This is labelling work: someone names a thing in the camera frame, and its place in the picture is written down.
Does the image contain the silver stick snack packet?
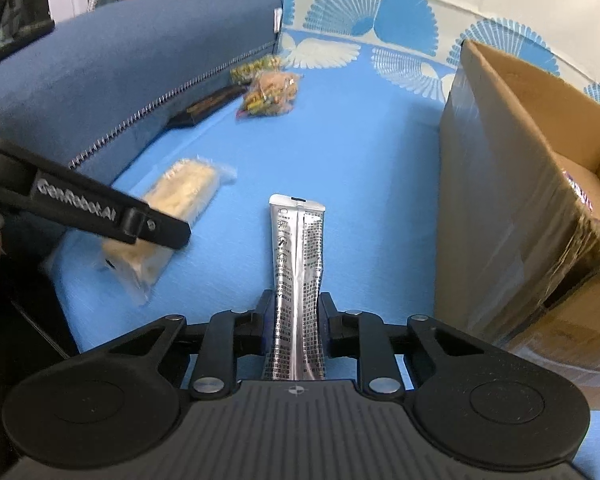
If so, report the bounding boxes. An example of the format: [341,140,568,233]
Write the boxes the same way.
[262,193,327,381]

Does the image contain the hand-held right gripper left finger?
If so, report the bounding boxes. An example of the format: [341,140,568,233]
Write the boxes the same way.
[97,290,276,401]

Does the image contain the brown cardboard box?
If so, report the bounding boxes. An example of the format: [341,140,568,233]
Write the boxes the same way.
[432,39,600,411]

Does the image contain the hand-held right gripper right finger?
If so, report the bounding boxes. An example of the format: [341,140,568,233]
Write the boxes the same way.
[317,292,501,401]

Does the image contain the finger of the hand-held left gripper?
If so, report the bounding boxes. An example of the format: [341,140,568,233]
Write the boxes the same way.
[122,207,192,250]

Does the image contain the clear pale cracker packet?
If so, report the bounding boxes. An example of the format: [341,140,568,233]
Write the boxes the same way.
[95,157,238,306]

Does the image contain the clear green nut packet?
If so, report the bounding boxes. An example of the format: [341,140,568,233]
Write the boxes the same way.
[230,55,286,85]

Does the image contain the black snack packet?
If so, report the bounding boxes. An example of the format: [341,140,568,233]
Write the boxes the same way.
[166,85,248,131]

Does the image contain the clear brown nut brittle packet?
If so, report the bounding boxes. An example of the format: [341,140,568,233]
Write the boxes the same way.
[236,71,303,120]

